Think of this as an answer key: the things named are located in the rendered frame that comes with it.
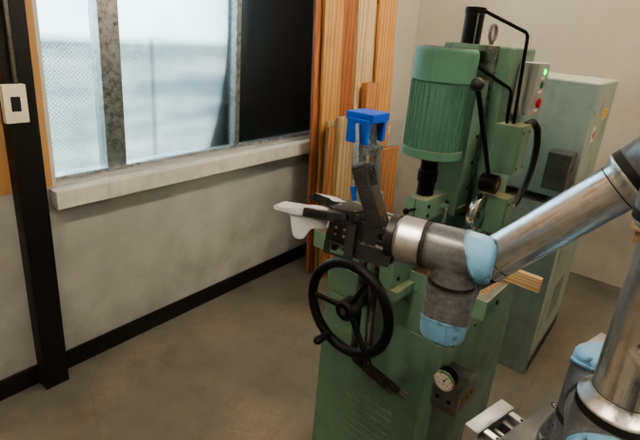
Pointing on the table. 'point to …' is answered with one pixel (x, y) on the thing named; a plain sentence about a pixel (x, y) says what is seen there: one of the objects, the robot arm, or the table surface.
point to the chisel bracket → (426, 205)
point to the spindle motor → (439, 102)
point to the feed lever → (488, 182)
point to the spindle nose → (427, 178)
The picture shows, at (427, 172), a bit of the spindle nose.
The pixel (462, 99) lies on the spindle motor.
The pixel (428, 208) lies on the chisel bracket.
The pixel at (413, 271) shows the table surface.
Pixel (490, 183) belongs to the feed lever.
